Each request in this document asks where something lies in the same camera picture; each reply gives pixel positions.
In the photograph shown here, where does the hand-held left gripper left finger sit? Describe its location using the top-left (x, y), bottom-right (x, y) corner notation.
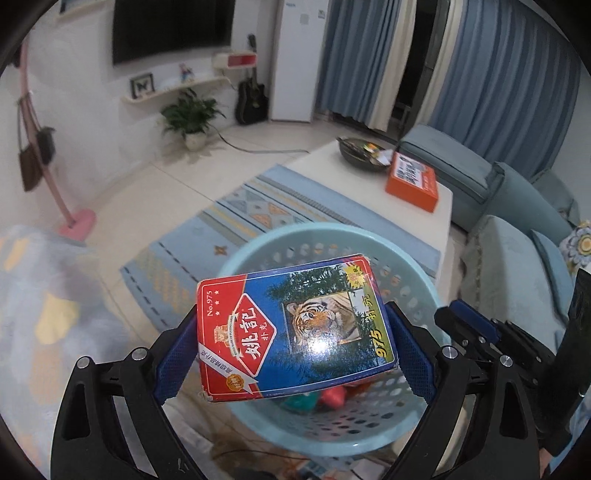
top-left (50, 305), bottom-right (208, 480)

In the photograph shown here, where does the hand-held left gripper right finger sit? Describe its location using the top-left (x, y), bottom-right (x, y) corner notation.
top-left (385, 300), bottom-right (541, 480)

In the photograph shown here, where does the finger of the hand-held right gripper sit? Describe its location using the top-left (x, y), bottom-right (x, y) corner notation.
top-left (434, 300), bottom-right (502, 356)

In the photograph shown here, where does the coral pink packet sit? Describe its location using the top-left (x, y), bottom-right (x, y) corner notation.
top-left (321, 385), bottom-right (347, 409)

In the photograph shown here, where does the blue and red card box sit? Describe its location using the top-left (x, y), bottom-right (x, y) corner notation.
top-left (196, 253), bottom-right (400, 404)

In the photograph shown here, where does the teal packet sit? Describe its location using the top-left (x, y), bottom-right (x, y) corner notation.
top-left (283, 392), bottom-right (321, 411)

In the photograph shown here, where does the light blue plastic basket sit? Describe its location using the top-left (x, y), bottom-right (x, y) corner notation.
top-left (215, 223), bottom-right (439, 457)

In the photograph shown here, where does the brown shoulder bag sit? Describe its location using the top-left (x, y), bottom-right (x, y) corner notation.
top-left (18, 97), bottom-right (40, 192)

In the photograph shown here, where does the blue sofa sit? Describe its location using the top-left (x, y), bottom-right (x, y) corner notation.
top-left (459, 161), bottom-right (591, 333)

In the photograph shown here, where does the blue sofa cushion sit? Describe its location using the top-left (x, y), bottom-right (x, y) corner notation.
top-left (531, 229), bottom-right (575, 301)

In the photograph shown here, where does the blue patterned rug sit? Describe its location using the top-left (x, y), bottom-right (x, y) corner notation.
top-left (120, 164), bottom-right (439, 330)

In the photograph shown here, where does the floral cushion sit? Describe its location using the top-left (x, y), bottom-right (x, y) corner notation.
top-left (556, 220), bottom-right (591, 268)

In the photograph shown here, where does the round table with patterned cloth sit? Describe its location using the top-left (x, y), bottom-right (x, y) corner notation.
top-left (0, 224), bottom-right (153, 480)

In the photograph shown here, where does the orange cardboard box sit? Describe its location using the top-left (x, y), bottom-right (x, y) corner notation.
top-left (385, 152), bottom-right (439, 213)

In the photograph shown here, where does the white coffee table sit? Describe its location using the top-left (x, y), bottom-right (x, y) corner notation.
top-left (281, 138), bottom-right (455, 273)

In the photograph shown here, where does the dark bowl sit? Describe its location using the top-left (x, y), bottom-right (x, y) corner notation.
top-left (337, 136), bottom-right (391, 174)

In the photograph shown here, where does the pink coat rack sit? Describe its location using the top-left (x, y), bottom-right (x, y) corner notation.
top-left (11, 39), bottom-right (95, 241)

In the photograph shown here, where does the wide blue curtain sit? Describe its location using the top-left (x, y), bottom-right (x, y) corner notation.
top-left (427, 0), bottom-right (583, 174)

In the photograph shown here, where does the potted green plant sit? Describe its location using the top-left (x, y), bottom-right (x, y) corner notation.
top-left (159, 89), bottom-right (227, 149)

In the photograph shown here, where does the black cylindrical bag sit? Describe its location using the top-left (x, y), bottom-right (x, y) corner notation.
top-left (37, 127), bottom-right (57, 164)

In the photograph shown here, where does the dark balcony door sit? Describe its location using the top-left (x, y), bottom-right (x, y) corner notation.
top-left (394, 0), bottom-right (451, 134)

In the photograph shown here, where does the black acoustic guitar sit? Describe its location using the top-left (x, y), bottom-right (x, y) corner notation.
top-left (235, 34), bottom-right (269, 125)

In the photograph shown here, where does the blue curtain with white stripe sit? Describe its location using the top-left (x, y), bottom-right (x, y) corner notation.
top-left (316, 0), bottom-right (419, 123)

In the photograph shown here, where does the white refrigerator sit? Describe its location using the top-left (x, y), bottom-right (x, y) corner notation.
top-left (269, 0), bottom-right (331, 123)

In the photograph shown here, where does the black floor cable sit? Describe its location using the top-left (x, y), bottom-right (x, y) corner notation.
top-left (210, 124), bottom-right (309, 154)

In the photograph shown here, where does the white curved low wall shelf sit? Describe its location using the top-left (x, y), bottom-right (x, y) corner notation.
top-left (122, 76), bottom-right (230, 104)

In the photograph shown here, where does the butterfly picture frame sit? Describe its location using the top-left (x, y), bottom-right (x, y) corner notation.
top-left (130, 74), bottom-right (155, 99)

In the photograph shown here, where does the red and white wall box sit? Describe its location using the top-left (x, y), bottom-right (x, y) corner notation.
top-left (212, 52), bottom-right (258, 71)

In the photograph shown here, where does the black wall television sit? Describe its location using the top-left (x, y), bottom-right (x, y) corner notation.
top-left (112, 0), bottom-right (235, 66)

